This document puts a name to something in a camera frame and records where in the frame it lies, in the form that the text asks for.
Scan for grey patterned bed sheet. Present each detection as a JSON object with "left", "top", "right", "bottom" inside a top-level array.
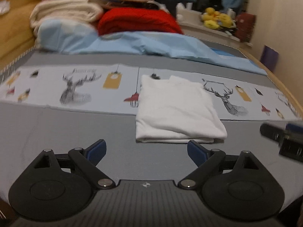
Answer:
[{"left": 1, "top": 51, "right": 302, "bottom": 206}]

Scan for yellow plush toys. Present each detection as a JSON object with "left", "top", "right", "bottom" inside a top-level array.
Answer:
[{"left": 200, "top": 7, "right": 236, "bottom": 30}]

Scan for red knitted blanket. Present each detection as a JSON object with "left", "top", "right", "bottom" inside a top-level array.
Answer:
[{"left": 97, "top": 8, "right": 183, "bottom": 35}]

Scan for wooden bed headboard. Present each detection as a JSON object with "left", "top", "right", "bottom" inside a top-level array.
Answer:
[{"left": 1, "top": 0, "right": 41, "bottom": 68}]

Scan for white t-shirt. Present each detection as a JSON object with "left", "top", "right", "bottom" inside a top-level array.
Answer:
[{"left": 136, "top": 75, "right": 227, "bottom": 144}]

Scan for purple box by wall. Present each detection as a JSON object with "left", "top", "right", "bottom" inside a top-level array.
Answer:
[{"left": 260, "top": 45, "right": 279, "bottom": 72}]

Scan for light blue duvet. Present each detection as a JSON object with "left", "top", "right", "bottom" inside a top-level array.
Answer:
[{"left": 35, "top": 19, "right": 266, "bottom": 75}]

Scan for cream folded blanket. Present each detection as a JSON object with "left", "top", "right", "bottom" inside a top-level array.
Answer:
[{"left": 29, "top": 0, "right": 104, "bottom": 36}]

